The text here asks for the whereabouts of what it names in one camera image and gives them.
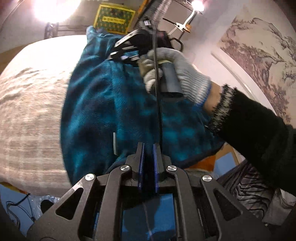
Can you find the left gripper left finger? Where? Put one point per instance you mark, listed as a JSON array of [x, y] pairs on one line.
[[136, 163]]

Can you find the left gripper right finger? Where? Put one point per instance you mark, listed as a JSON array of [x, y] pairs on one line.
[[160, 166]]

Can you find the blue plaid fleece garment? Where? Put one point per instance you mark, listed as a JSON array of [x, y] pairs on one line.
[[107, 112]]

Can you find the right forearm black sleeve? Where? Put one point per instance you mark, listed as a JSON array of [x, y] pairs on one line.
[[255, 132]]

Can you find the right hand grey glove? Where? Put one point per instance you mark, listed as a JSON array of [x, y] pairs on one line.
[[195, 86]]

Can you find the grey plaid hanging cloth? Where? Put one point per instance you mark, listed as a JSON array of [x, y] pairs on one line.
[[158, 9]]

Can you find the green yellow patterned bag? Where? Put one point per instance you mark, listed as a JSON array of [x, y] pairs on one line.
[[114, 18]]

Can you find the white clip lamp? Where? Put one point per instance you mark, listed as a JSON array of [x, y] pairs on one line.
[[177, 19]]

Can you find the striped grey fabric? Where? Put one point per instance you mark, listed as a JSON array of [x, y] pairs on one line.
[[246, 185]]

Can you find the beige checked bed cover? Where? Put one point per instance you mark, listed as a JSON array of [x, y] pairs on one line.
[[33, 89]]

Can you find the bright ring lamp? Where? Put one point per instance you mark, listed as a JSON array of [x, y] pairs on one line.
[[54, 11]]

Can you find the landscape wall painting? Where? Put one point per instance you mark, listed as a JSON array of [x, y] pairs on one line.
[[261, 40]]

